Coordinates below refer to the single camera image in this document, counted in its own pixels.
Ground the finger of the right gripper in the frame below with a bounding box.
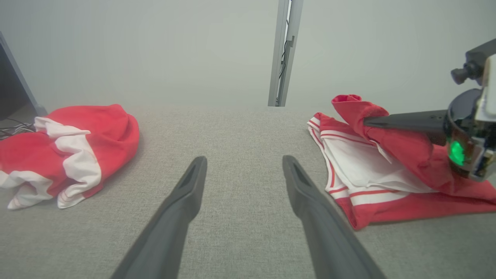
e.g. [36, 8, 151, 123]
[363, 110, 450, 146]

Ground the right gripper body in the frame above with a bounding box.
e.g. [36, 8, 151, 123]
[443, 53, 496, 183]

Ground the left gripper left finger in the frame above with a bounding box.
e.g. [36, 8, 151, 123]
[110, 156, 208, 279]

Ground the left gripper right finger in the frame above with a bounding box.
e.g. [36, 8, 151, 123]
[282, 155, 388, 279]

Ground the red white striped shirt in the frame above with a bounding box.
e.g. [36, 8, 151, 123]
[307, 94, 496, 231]

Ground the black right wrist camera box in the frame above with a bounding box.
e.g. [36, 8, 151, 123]
[451, 38, 496, 86]

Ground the grey aluminium frame post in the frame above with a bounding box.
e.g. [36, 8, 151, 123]
[268, 0, 304, 107]

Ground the black cable bundle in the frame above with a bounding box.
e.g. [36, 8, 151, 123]
[0, 117, 36, 141]

